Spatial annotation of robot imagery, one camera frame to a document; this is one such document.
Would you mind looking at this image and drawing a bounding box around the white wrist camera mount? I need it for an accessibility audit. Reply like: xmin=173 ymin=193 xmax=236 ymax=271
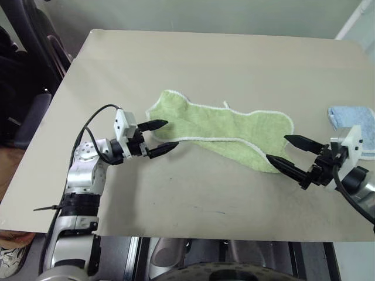
xmin=325 ymin=125 xmax=364 ymax=193
xmin=113 ymin=108 xmax=139 ymax=160

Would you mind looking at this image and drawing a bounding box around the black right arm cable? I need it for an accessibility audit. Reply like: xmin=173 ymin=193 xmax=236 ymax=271
xmin=332 ymin=152 xmax=375 ymax=234

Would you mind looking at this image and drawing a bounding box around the grey-blue chair seat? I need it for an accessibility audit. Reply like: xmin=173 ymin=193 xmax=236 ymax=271
xmin=7 ymin=92 xmax=53 ymax=149

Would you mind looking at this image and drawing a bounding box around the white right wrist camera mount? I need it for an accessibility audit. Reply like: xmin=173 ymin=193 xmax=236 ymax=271
xmin=325 ymin=125 xmax=364 ymax=193

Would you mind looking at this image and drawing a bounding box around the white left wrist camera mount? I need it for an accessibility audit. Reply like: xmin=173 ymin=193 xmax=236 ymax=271
xmin=113 ymin=108 xmax=139 ymax=160

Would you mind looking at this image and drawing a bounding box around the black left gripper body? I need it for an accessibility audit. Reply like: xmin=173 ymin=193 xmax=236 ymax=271
xmin=125 ymin=128 xmax=152 ymax=159

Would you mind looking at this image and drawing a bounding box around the black speckled round disc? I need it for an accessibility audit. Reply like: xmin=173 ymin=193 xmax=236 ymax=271
xmin=178 ymin=260 xmax=296 ymax=281

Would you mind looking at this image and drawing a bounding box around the grey robot body shell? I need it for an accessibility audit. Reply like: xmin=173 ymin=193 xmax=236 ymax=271
xmin=148 ymin=237 xmax=264 ymax=281

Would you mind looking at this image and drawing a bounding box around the white door frame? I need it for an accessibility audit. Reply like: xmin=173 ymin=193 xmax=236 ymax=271
xmin=333 ymin=0 xmax=375 ymax=41

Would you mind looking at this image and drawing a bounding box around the folded light blue towel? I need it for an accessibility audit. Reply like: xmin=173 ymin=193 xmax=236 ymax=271
xmin=327 ymin=106 xmax=375 ymax=161

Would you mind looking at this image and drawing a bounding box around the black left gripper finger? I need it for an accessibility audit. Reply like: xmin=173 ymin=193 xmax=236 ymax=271
xmin=147 ymin=141 xmax=180 ymax=160
xmin=137 ymin=119 xmax=169 ymax=132

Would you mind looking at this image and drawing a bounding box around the patterned white black sneaker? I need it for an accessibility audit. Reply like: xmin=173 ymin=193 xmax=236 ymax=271
xmin=0 ymin=230 xmax=32 ymax=277

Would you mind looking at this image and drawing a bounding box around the black cable tie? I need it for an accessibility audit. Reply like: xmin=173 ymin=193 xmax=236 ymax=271
xmin=33 ymin=205 xmax=64 ymax=212

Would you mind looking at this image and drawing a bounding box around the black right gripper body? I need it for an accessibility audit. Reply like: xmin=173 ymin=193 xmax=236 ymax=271
xmin=298 ymin=144 xmax=350 ymax=191

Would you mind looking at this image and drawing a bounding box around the black table frame leg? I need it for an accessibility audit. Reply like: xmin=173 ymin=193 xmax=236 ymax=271
xmin=288 ymin=241 xmax=342 ymax=281
xmin=122 ymin=236 xmax=151 ymax=281

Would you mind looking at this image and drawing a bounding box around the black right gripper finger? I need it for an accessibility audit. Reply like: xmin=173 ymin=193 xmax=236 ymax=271
xmin=265 ymin=155 xmax=309 ymax=184
xmin=283 ymin=134 xmax=325 ymax=154

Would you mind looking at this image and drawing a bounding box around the green towel with white hem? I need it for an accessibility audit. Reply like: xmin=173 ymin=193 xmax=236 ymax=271
xmin=145 ymin=89 xmax=295 ymax=174

